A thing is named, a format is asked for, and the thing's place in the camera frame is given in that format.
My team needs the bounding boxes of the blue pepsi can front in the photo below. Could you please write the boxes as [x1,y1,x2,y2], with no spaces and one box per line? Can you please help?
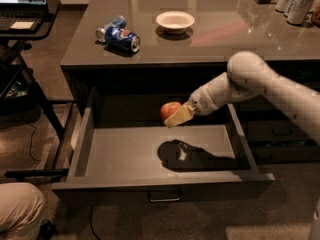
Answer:
[105,27,140,53]

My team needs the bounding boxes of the grey drawer cabinet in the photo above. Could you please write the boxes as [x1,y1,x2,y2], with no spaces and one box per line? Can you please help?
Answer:
[229,63,320,165]

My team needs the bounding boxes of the white bowl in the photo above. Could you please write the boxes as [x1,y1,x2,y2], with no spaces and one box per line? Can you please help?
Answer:
[156,11,195,34]

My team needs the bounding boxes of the black laptop stand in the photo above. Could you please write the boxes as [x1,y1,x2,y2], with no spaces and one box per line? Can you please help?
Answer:
[0,0,74,181]

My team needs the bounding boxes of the black shoe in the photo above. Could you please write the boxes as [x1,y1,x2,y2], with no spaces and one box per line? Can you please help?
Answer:
[38,220,56,240]

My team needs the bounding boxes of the person knee beige trousers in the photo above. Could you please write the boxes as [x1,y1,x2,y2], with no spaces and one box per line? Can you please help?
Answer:
[0,183,45,240]

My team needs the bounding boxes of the open laptop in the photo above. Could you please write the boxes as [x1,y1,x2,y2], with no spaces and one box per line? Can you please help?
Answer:
[0,0,48,33]

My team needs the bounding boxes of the blue pepsi can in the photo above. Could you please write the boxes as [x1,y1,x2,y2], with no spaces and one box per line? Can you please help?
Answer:
[96,15,126,43]
[105,27,140,53]

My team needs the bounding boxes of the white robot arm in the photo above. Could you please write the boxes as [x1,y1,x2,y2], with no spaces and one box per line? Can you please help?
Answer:
[160,51,320,145]

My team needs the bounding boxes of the blue pepsi can rear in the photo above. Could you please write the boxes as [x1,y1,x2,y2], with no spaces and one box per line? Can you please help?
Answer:
[96,15,126,43]

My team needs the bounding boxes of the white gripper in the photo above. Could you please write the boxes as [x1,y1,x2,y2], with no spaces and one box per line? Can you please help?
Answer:
[164,73,240,128]

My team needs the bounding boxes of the black floor cable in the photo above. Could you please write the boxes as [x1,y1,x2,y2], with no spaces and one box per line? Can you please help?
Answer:
[89,205,103,240]

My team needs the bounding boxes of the red apple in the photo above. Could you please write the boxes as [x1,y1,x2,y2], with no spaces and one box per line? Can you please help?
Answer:
[160,101,182,121]

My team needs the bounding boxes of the metal drawer handle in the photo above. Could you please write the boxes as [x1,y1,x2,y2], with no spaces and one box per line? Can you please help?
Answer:
[147,190,182,203]

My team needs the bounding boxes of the open grey top drawer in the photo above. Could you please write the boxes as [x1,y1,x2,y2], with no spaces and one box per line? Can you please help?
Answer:
[52,89,274,207]

